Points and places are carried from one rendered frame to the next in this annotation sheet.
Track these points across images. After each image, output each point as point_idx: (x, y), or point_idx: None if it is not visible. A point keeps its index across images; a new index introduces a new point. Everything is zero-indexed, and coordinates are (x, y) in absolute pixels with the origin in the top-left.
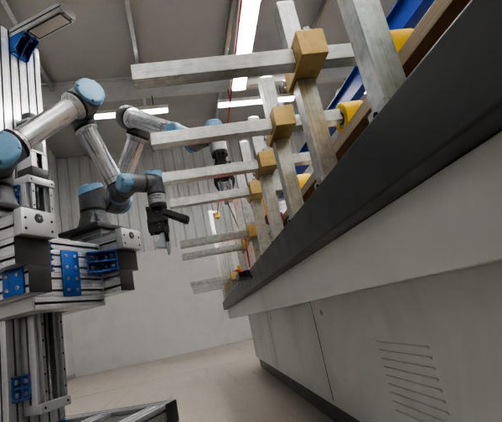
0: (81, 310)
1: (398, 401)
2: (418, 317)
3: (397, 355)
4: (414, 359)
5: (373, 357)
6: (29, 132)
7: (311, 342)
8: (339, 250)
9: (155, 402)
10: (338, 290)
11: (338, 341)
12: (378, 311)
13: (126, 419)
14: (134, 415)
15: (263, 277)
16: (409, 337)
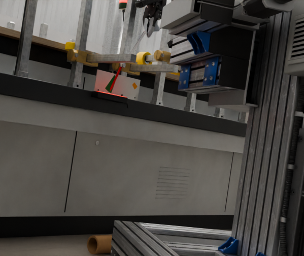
0: (227, 106)
1: (159, 193)
2: (191, 159)
3: (170, 172)
4: (180, 174)
5: (150, 174)
6: None
7: (46, 164)
8: (237, 139)
9: (123, 226)
10: (230, 150)
11: (113, 165)
12: (168, 153)
13: (190, 229)
14: (176, 228)
15: (168, 121)
16: (181, 166)
